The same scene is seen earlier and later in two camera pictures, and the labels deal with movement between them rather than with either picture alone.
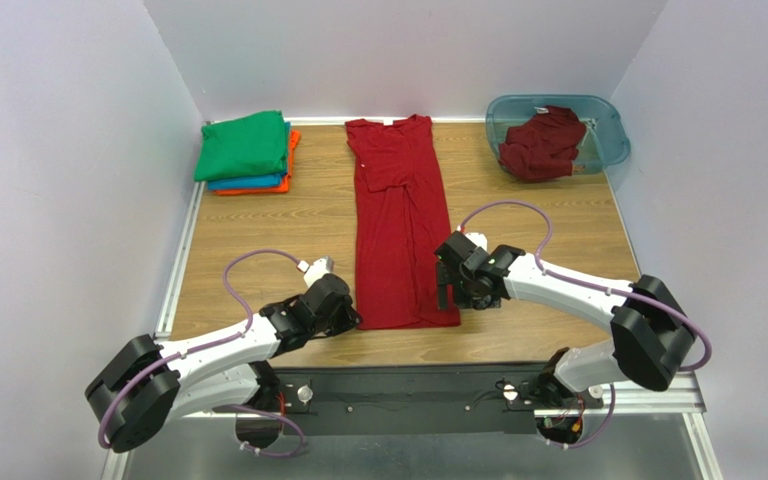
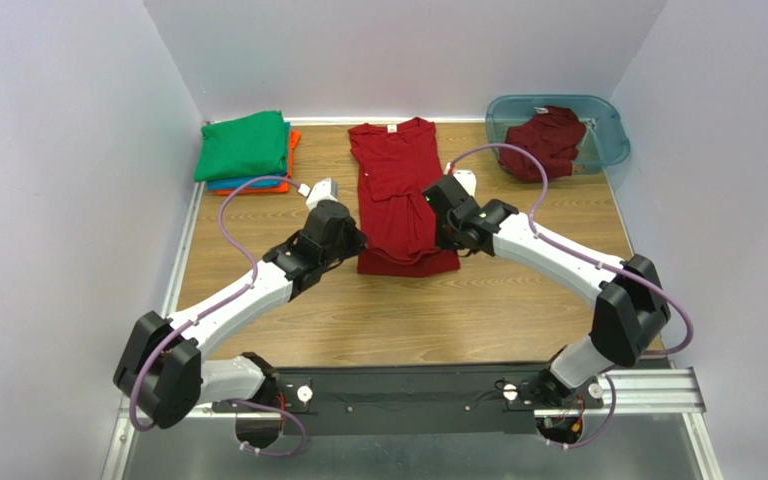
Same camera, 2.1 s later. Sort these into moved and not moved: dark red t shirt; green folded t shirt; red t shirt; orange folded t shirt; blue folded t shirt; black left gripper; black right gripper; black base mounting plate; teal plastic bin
Moved: black left gripper; black right gripper; red t shirt
Not moved: orange folded t shirt; black base mounting plate; green folded t shirt; blue folded t shirt; teal plastic bin; dark red t shirt
